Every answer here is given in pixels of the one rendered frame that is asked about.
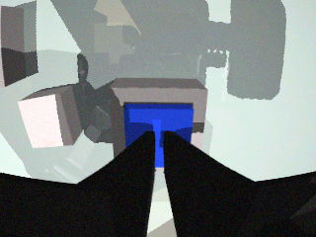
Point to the blue button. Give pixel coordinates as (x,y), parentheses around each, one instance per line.
(140,104)

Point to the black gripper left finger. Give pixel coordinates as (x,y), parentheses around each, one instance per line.
(113,202)

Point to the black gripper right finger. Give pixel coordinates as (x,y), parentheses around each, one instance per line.
(210,200)

